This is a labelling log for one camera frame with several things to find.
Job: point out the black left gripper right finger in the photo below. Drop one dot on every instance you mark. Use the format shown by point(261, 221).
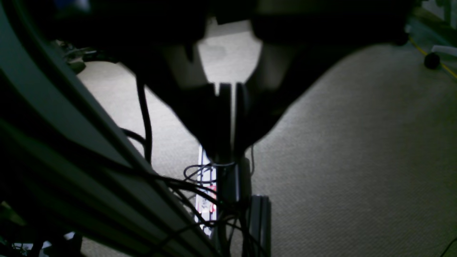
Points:
point(303, 39)

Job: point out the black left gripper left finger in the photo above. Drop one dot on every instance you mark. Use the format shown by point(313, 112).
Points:
point(157, 40)

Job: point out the black caster wheel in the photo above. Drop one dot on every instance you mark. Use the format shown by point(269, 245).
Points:
point(432, 61)

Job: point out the grey aluminium table frame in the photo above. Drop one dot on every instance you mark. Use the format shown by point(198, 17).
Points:
point(65, 164)

